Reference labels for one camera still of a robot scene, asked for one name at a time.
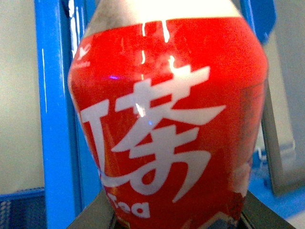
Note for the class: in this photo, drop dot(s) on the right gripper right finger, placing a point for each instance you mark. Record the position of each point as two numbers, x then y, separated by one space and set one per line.
256 215

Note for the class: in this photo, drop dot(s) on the blue plastic crate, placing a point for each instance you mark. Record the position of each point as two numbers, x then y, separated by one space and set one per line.
24 209

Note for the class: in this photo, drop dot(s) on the red iced tea bottle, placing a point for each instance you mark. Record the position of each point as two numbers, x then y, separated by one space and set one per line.
169 94

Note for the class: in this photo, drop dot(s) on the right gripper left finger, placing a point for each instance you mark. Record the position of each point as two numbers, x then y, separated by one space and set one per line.
98 215

